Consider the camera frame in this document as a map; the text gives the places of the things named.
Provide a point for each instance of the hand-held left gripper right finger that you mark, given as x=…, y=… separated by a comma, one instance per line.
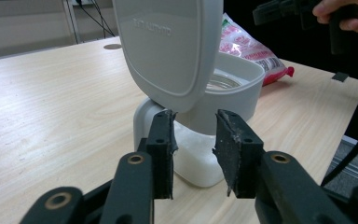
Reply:
x=245, y=168

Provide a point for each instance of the black table bracket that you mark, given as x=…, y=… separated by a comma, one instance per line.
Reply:
x=340, y=76

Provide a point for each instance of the pink and white plastic bag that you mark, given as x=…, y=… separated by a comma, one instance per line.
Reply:
x=248, y=49

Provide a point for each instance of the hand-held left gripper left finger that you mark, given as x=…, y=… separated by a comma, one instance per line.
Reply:
x=160, y=161

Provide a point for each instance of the clear jar with grey lid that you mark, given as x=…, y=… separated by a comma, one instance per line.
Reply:
x=164, y=56

